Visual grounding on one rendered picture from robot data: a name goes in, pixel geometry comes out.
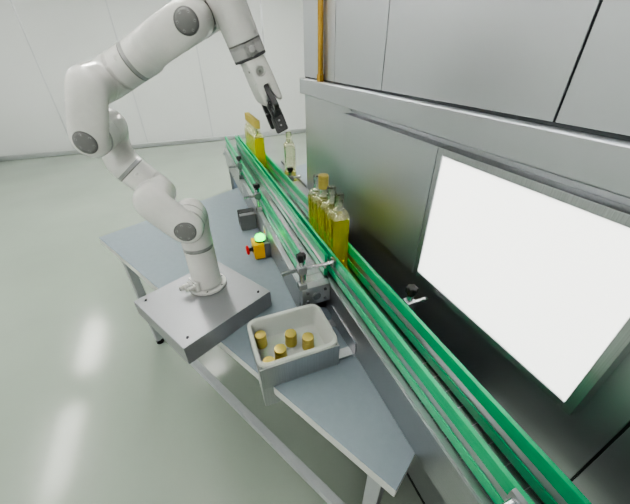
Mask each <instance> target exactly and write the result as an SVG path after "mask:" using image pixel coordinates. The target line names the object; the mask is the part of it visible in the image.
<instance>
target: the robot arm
mask: <svg viewBox="0 0 630 504"><path fill-rule="evenodd" d="M220 30H221V33H222V35H223V37H224V39H225V42H226V44H227V46H228V49H229V51H230V53H231V55H232V58H233V60H234V62H235V64H236V65H240V64H241V67H242V69H243V72H244V74H245V77H246V79H247V81H248V84H249V86H250V88H251V91H252V93H253V95H254V97H255V99H256V101H257V102H258V103H260V104H261V105H262V108H263V111H264V113H265V114H266V115H265V116H266V118H267V121H268V123H269V125H270V128H271V129H275V130H276V132H277V133H278V134H279V133H281V132H283V131H285V130H287V129H288V126H287V123H286V121H285V118H284V115H283V113H282V111H281V108H280V106H279V103H278V101H277V99H279V100H281V99H282V94H281V92H280V89H279V87H278V85H277V82H276V80H275V77H274V75H273V73H272V71H271V68H270V66H269V64H268V62H267V60H266V58H265V56H264V53H265V52H266V51H265V48H264V46H263V43H262V40H261V38H260V35H259V32H258V30H257V27H256V25H255V22H254V19H253V17H252V14H251V11H250V9H249V6H248V3H247V1H246V0H173V1H171V2H170V3H169V4H167V5H166V6H164V7H163V8H161V9H160V10H159V11H157V12H156V13H154V14H153V15H152V16H150V17H149V18H148V19H146V20H145V21H144V22H143V23H141V24H140V25H139V26H138V27H137V28H135V29H134V30H132V31H131V32H130V33H129V34H127V35H126V36H125V37H123V38H122V39H121V40H119V41H118V42H116V43H115V44H114V45H112V46H111V47H109V48H108V49H106V50H105V51H103V52H102V53H100V54H99V55H97V56H96V57H95V58H93V59H92V60H90V61H87V62H84V63H80V64H77V65H74V66H72V67H70V68H69V69H68V71H67V73H66V75H65V81H64V99H65V113H66V126H67V133H68V138H69V140H70V142H71V144H72V146H73V147H74V148H75V149H76V150H77V151H78V152H80V153H81V154H83V155H85V156H88V157H92V158H100V157H102V159H103V162H104V164H105V165H106V167H107V168H108V170H109V171H110V172H111V173H112V174H113V175H114V177H116V178H117V179H118V180H120V181H121V182H123V183H124V184H125V185H127V186H128V187H130V188H131V189H132V190H134V193H133V197H132V201H133V205H134V208H135V209H136V211H137V212H138V213H139V214H140V215H141V216H142V217H143V218H144V219H145V220H147V221H148V222H150V223H151V224H152V225H154V226H155V227H157V228H158V229H160V230H161V231H162V232H164V233H165V234H167V235H168V236H170V237H171V238H173V239H174V240H176V241H178V242H181V245H182V248H183V252H184V255H185V258H186V262H187V265H188V269H189V272H190V275H191V277H189V278H188V279H189V281H187V283H186V284H183V285H182V286H179V290H180V291H183V290H186V292H189V291H190V292H191V293H192V294H194V295H198V296H207V295H212V294H214V293H217V292H219V291H220V290H222V289H223V288H224V287H225V285H226V282H227V281H226V277H225V276H224V275H223V274H221V273H220V270H219V266H218V262H217V257H216V253H215V249H214V245H213V240H212V235H211V230H210V225H209V218H208V213H207V210H206V208H205V206H204V205H203V204H202V203H201V202H200V201H199V200H197V199H194V198H185V199H183V200H181V201H180V202H177V201H176V200H175V198H176V188H175V186H174V184H173V183H172V182H171V181H170V180H169V179H167V178H166V177H165V176H163V175H162V174H161V173H160V172H158V171H157V170H156V169H154V168H153V167H152V166H151V165H150V164H148V163H147V162H146V161H145V160H143V159H142V158H141V157H140V156H139V155H138V154H137V153H136V152H135V150H134V149H133V147H132V145H131V143H130V139H129V131H128V125H127V122H126V120H125V118H124V117H123V116H122V115H121V114H120V113H119V112H118V111H116V110H114V109H112V108H109V104H111V103H112V102H114V101H116V100H118V99H120V98H122V97H123V96H125V95H126V94H128V93H130V92H131V91H133V90H134V89H135V88H137V87H138V86H140V85H142V84H143V83H145V82H146V81H148V80H150V79H151V78H153V77H154V76H156V75H157V74H159V73H160V72H162V70H163V68H164V67H165V66H166V65H167V64H168V63H170V62H171V61H172V60H174V59H175V58H177V57H178V56H180V55H181V54H183V53H184V52H186V51H188V50H189V49H191V48H192V47H194V46H195V45H197V44H199V43H200V42H202V41H204V40H206V39H208V38H209V37H211V36H212V35H214V34H215V33H217V32H218V31H220ZM276 98H277V99H276ZM269 103H270V104H269Z"/></svg>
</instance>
